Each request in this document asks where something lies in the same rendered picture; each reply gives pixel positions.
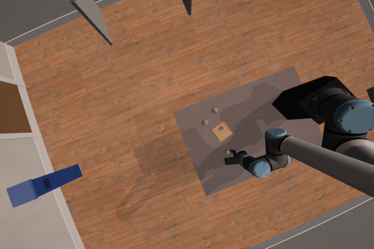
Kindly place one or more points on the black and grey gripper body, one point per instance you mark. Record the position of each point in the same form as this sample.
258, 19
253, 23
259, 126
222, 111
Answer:
240, 153

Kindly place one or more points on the orange flat mat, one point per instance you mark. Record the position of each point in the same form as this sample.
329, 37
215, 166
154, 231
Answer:
222, 134

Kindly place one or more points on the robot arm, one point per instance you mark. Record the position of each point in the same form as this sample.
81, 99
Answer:
345, 154

